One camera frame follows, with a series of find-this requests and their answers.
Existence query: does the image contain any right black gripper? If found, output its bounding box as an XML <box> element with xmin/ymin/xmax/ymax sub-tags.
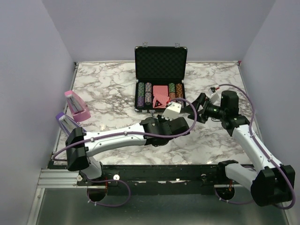
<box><xmin>181</xmin><ymin>92</ymin><xmax>226</xmax><ymax>124</ymax></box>

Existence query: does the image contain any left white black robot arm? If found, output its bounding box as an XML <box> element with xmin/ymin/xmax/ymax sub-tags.
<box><xmin>65</xmin><ymin>117</ymin><xmax>189</xmax><ymax>185</ymax></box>

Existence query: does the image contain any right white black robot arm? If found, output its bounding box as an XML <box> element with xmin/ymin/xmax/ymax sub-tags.
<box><xmin>184</xmin><ymin>90</ymin><xmax>296</xmax><ymax>210</ymax></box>

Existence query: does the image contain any black triangle dealer button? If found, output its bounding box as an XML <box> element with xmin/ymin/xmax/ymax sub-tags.
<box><xmin>153</xmin><ymin>100</ymin><xmax>163</xmax><ymax>108</ymax></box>

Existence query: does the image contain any orange poker chip stack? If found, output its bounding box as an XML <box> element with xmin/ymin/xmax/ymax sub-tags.
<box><xmin>175</xmin><ymin>83</ymin><xmax>183</xmax><ymax>98</ymax></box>

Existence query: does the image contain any purple poker chip stack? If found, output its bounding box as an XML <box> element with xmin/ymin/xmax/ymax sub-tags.
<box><xmin>137</xmin><ymin>96</ymin><xmax>144</xmax><ymax>108</ymax></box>

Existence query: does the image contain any pink playing card deck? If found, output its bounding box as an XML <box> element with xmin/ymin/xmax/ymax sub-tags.
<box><xmin>153</xmin><ymin>85</ymin><xmax>169</xmax><ymax>96</ymax></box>

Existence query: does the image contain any grey poker chip stack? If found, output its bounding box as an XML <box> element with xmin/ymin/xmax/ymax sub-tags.
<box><xmin>144</xmin><ymin>82</ymin><xmax>152</xmax><ymax>105</ymax></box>

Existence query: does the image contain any green poker chip stack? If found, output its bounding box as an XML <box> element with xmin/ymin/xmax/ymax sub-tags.
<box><xmin>137</xmin><ymin>82</ymin><xmax>145</xmax><ymax>97</ymax></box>

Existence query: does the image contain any black poker chip case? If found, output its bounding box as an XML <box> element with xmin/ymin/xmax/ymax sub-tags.
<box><xmin>134</xmin><ymin>45</ymin><xmax>188</xmax><ymax>113</ymax></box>

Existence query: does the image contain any pink metronome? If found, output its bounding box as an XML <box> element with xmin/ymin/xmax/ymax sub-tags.
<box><xmin>65</xmin><ymin>90</ymin><xmax>91</xmax><ymax>122</ymax></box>

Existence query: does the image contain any purple metronome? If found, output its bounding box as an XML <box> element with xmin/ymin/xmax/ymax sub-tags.
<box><xmin>56</xmin><ymin>112</ymin><xmax>87</xmax><ymax>136</ymax></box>

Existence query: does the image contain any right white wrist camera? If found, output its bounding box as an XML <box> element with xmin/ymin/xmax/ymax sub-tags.
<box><xmin>209</xmin><ymin>86</ymin><xmax>220</xmax><ymax>103</ymax></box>

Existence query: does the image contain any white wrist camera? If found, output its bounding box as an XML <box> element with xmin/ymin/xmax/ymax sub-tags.
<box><xmin>209</xmin><ymin>86</ymin><xmax>220</xmax><ymax>103</ymax></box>
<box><xmin>162</xmin><ymin>102</ymin><xmax>181</xmax><ymax>121</ymax></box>

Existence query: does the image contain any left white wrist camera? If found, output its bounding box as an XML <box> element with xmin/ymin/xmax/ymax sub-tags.
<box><xmin>162</xmin><ymin>102</ymin><xmax>181</xmax><ymax>121</ymax></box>

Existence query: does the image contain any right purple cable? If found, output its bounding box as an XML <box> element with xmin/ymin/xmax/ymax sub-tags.
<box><xmin>215</xmin><ymin>83</ymin><xmax>296</xmax><ymax>210</ymax></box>

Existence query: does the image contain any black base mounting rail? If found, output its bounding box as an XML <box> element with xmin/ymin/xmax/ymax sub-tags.
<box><xmin>77</xmin><ymin>165</ymin><xmax>240</xmax><ymax>199</ymax></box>

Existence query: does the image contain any aluminium extrusion frame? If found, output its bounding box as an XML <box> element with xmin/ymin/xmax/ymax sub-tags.
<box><xmin>37</xmin><ymin>169</ymin><xmax>78</xmax><ymax>188</ymax></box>

